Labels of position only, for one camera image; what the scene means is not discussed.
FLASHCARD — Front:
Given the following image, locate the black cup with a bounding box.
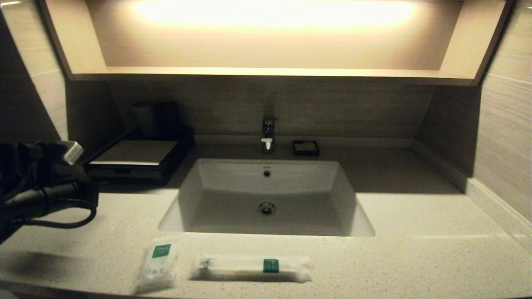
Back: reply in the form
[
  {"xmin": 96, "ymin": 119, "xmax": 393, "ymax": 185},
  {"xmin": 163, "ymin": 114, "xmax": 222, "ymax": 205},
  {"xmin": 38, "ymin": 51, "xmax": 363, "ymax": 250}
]
[{"xmin": 155, "ymin": 102, "xmax": 182, "ymax": 140}]

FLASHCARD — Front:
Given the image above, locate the warm light strip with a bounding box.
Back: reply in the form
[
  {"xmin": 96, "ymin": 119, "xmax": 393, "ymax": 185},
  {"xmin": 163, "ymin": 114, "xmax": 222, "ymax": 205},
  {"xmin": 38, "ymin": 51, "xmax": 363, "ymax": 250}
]
[{"xmin": 133, "ymin": 0, "xmax": 416, "ymax": 30}]

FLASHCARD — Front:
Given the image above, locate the chrome faucet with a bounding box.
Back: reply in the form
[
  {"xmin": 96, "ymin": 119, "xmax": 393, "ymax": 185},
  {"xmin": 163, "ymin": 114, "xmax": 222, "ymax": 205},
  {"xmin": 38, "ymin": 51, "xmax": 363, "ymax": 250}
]
[{"xmin": 261, "ymin": 117, "xmax": 279, "ymax": 153}]

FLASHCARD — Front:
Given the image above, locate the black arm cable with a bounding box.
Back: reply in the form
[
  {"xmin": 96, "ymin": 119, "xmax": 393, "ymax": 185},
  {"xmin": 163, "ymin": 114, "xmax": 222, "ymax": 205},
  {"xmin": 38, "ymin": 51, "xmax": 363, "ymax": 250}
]
[{"xmin": 17, "ymin": 199, "xmax": 97, "ymax": 229}]

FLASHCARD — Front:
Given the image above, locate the black rectangular box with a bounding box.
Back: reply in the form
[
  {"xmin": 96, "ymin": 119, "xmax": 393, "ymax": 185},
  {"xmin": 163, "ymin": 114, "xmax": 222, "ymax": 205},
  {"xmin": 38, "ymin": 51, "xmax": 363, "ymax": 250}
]
[{"xmin": 85, "ymin": 140, "xmax": 180, "ymax": 184}]

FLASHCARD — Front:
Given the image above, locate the grey cup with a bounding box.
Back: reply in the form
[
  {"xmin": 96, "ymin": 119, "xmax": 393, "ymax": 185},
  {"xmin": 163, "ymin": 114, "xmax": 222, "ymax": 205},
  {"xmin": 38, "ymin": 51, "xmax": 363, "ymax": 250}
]
[{"xmin": 133, "ymin": 104, "xmax": 158, "ymax": 140}]

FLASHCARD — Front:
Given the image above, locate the white ceramic sink basin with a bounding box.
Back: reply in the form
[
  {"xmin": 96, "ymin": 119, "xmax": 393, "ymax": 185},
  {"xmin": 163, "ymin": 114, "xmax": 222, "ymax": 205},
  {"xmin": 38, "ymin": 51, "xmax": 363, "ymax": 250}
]
[{"xmin": 157, "ymin": 159, "xmax": 375, "ymax": 237}]

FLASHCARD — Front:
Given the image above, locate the long toothbrush packet green label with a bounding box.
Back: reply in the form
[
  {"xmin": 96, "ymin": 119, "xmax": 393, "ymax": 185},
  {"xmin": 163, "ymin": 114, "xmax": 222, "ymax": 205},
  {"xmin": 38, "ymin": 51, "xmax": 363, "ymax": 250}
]
[{"xmin": 190, "ymin": 254, "xmax": 312, "ymax": 283}]

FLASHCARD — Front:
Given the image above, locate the small white green-label packet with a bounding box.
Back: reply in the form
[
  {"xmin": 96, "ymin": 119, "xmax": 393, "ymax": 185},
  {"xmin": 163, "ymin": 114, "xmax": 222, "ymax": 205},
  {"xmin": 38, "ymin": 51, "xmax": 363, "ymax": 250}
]
[{"xmin": 134, "ymin": 237, "xmax": 182, "ymax": 293}]

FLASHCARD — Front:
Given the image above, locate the wooden wall niche shelf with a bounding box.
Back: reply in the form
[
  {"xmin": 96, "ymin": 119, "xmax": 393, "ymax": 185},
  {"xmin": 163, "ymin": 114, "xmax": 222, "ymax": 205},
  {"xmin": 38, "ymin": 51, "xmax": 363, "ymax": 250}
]
[{"xmin": 37, "ymin": 0, "xmax": 514, "ymax": 87}]

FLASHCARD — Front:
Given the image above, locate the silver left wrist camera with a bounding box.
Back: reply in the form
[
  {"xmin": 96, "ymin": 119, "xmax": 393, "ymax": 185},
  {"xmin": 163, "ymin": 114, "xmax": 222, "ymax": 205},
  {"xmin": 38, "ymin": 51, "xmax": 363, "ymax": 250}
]
[{"xmin": 58, "ymin": 140, "xmax": 84, "ymax": 165}]

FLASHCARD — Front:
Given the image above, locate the black amenity drawer box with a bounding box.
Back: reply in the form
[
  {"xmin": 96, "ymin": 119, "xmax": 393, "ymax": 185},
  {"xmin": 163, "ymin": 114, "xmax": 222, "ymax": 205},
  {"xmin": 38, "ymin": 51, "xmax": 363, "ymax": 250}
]
[{"xmin": 94, "ymin": 165, "xmax": 160, "ymax": 181}]

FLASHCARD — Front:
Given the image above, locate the small black soap dish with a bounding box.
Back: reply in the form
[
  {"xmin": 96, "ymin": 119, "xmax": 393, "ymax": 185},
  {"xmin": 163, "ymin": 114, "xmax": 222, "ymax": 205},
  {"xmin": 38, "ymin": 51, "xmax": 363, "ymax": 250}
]
[{"xmin": 292, "ymin": 140, "xmax": 320, "ymax": 157}]

